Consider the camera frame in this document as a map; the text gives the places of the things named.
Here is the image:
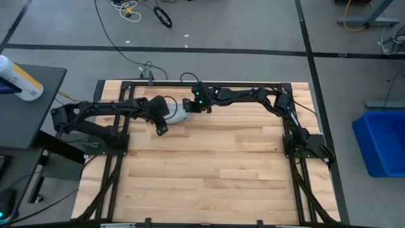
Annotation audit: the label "black rounded device with light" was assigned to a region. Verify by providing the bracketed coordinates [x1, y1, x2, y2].
[0, 187, 17, 223]

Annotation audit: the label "white cable bundle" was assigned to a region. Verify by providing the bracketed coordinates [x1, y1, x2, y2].
[110, 0, 142, 23]

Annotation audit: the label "black looped gripper cable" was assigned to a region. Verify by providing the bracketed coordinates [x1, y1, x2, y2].
[161, 95, 179, 122]
[180, 72, 207, 93]

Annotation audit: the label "black coiled cable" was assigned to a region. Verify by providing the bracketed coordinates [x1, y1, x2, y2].
[153, 6, 173, 29]

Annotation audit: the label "yellow floor cable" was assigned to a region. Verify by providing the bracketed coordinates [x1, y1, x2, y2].
[342, 0, 375, 33]

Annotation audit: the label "black side table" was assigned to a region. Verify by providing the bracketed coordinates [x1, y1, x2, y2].
[0, 63, 87, 205]

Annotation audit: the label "grey metal foot bar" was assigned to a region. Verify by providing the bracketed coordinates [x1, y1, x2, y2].
[364, 100, 405, 111]

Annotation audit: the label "white canister with yellow label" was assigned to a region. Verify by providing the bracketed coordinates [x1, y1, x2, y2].
[0, 54, 45, 103]

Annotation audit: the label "tangled black and white cables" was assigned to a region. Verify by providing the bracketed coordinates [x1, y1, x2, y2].
[380, 24, 405, 56]

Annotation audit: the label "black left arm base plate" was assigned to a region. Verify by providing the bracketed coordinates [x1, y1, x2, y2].
[84, 130, 131, 157]

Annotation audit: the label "black looped right gripper cable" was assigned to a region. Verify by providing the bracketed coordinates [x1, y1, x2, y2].
[180, 72, 207, 93]

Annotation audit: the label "grey microfiber towel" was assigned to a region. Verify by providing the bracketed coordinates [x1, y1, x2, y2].
[163, 101, 192, 125]

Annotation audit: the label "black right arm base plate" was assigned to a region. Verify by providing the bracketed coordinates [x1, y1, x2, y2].
[282, 132, 336, 164]

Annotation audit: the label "grey metal stand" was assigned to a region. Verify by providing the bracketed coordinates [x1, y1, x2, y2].
[336, 0, 401, 29]

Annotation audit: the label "blue plastic bin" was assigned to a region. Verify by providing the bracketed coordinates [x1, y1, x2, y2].
[351, 110, 405, 179]

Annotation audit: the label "long black floor cable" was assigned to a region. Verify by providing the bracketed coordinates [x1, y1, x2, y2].
[93, 0, 169, 80]

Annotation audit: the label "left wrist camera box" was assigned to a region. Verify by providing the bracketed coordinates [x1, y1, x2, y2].
[155, 122, 170, 137]

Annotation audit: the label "black aluminium table frame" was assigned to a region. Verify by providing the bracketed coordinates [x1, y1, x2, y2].
[71, 79, 342, 228]

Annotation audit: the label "black looped left gripper cable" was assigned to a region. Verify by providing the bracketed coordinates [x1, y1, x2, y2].
[161, 95, 179, 122]

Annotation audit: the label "black cable bundle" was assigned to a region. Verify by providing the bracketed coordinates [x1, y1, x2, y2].
[289, 158, 340, 224]
[75, 155, 125, 222]

